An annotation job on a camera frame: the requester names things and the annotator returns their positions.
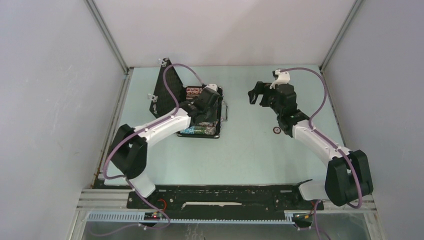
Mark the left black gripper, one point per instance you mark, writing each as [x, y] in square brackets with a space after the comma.
[213, 117]

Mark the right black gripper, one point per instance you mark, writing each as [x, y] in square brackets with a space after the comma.
[260, 89]

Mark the poker chip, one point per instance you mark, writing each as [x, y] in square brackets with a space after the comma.
[276, 130]

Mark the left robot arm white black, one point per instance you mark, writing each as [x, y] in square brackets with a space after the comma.
[129, 149]

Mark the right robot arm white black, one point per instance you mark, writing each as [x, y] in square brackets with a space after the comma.
[348, 176]

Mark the pink chip row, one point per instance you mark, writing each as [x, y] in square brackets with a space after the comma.
[206, 124]

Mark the black poker case base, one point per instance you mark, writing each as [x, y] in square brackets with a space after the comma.
[215, 134]

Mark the top red chip row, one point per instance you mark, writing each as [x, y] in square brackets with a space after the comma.
[193, 90]

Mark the blue green chip row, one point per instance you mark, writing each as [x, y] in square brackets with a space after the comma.
[199, 130]

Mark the silver case handle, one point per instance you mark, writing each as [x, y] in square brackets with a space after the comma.
[224, 111]

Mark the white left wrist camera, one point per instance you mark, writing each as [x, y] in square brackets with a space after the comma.
[210, 87]

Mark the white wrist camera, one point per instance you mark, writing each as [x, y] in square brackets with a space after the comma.
[210, 87]
[281, 76]

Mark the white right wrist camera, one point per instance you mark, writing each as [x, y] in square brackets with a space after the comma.
[281, 76]

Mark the aluminium rail frame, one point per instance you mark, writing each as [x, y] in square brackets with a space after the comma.
[116, 200]

